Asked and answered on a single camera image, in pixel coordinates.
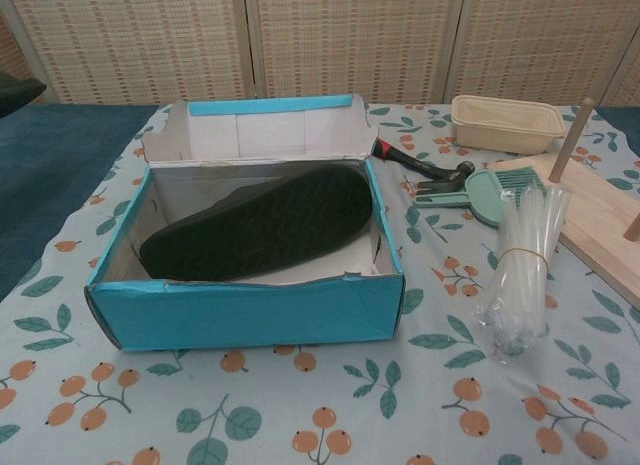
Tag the rubber band around straws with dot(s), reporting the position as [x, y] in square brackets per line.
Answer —
[525, 255]

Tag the woven bamboo screen panel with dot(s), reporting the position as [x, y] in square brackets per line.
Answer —
[540, 40]
[125, 40]
[635, 85]
[350, 40]

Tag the small green dustpan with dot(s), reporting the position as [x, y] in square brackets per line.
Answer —
[482, 202]

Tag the blue cardboard shoe box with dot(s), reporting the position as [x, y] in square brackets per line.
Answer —
[250, 310]

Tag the dark padded chair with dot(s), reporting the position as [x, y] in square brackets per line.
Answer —
[17, 95]

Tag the beige rectangular food tray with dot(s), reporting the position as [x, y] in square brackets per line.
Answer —
[505, 127]

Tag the floral patterned tablecloth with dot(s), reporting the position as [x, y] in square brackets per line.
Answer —
[320, 410]

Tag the wooden board with pegs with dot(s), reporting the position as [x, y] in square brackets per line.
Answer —
[600, 205]

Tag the black slipper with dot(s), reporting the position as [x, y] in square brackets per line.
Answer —
[260, 225]

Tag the red black claw hammer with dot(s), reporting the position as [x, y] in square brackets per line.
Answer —
[425, 167]

